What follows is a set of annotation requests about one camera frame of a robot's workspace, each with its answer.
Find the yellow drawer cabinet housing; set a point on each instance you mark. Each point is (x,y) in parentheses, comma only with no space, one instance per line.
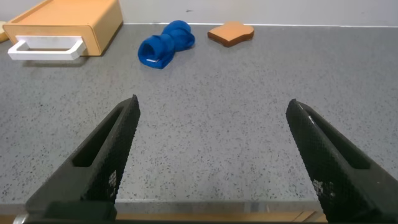
(74,12)

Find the blue rolled cloth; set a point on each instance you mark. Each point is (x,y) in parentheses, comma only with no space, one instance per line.
(164,45)

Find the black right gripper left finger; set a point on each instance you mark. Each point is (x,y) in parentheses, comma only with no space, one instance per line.
(102,168)

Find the brown toast slice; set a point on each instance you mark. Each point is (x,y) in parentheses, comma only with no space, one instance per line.
(231,32)

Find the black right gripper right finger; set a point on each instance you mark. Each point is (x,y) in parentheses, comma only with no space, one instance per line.
(335,177)

